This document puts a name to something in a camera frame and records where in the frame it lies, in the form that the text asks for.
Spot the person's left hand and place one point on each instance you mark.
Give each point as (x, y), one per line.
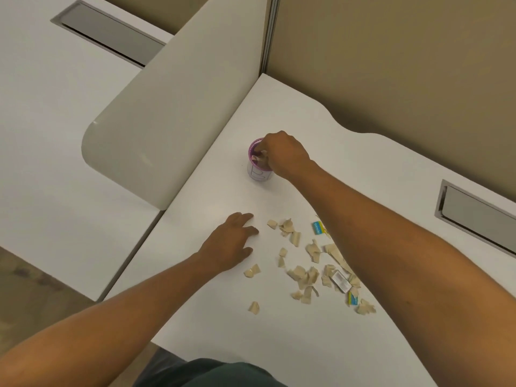
(225, 245)

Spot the person's right hand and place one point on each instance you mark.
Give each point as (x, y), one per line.
(286, 155)

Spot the person's left thumb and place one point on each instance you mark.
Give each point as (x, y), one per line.
(245, 253)

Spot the person's right fingers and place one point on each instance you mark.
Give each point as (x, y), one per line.
(264, 155)

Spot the person's left middle finger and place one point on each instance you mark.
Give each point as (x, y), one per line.
(242, 217)

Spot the person's right forearm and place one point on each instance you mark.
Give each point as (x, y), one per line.
(403, 270)

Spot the person's left forearm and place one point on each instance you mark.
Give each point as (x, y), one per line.
(121, 318)

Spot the white cup with purple rim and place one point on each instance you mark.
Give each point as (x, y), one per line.
(258, 173)

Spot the scattered torn beige cardboard scraps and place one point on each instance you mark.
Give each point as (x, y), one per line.
(308, 276)

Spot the white and silver label piece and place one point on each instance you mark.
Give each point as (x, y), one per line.
(341, 281)

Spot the white curved desk divider panel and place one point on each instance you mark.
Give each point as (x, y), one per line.
(173, 108)

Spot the blue and yellow paper scrap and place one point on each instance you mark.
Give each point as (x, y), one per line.
(354, 300)

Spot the person's dark green clothing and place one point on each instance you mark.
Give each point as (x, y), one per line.
(209, 372)

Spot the beige partition screen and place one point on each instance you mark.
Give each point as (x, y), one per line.
(403, 64)

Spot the aluminium partition post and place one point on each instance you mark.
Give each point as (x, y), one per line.
(271, 32)

